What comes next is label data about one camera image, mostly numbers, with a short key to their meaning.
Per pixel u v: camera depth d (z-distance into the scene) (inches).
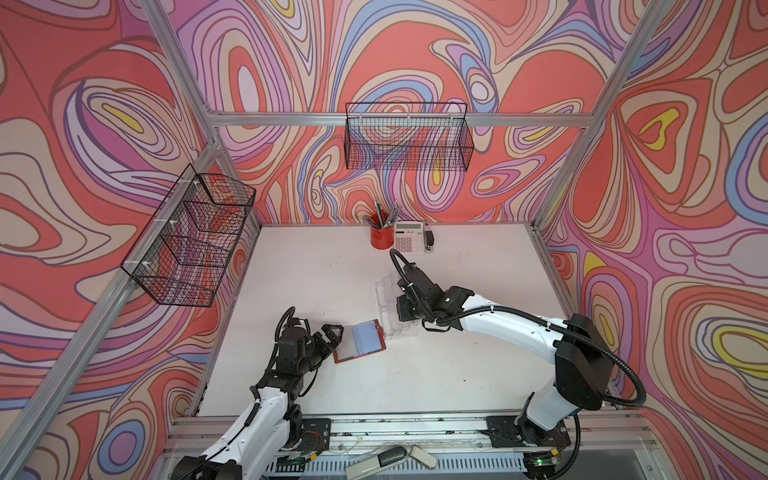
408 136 37.7
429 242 43.2
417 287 24.7
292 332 29.7
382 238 42.6
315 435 28.3
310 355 28.4
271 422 21.6
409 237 44.7
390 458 26.2
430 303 24.3
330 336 30.5
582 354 17.3
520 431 25.9
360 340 35.0
